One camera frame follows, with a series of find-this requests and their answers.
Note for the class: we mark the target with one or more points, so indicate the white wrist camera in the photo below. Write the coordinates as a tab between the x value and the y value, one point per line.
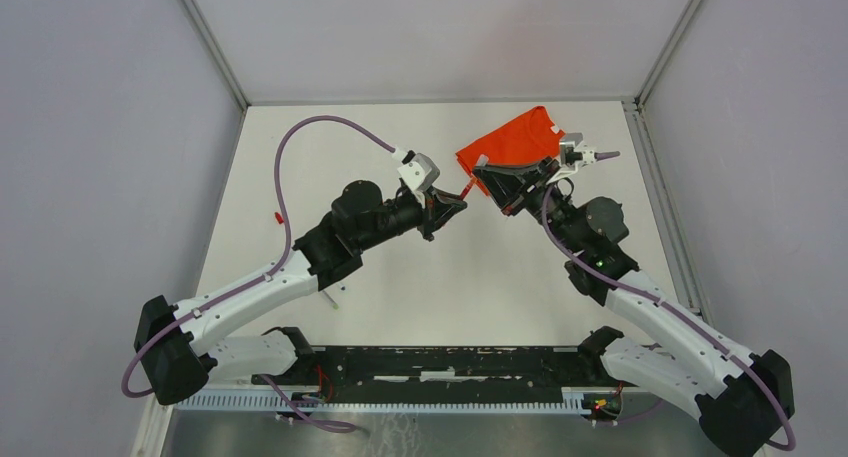
416	170
574	154

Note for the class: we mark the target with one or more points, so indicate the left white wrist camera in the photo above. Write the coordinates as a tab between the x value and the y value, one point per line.
416	170

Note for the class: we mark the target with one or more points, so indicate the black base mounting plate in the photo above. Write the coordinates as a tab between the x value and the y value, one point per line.
445	375

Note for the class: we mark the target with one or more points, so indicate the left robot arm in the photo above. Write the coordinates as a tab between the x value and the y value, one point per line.
174	342

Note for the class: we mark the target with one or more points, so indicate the red orange pen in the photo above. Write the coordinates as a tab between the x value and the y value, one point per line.
466	190

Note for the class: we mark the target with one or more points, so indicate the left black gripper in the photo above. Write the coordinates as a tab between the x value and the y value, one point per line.
433	213

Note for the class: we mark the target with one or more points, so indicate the thin green-tip pen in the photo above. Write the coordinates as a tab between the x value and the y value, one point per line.
334	305

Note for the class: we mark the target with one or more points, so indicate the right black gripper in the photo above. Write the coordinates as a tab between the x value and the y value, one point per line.
504	182

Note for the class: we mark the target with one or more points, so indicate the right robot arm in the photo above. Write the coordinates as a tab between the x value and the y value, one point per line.
741	400

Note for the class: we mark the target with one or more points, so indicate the white slotted cable duct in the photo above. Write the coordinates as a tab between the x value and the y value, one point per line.
267	400

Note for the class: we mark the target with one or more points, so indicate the folded orange cloth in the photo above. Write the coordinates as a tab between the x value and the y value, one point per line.
527	138

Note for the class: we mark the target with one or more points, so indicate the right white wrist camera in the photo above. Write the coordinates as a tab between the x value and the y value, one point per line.
574	154

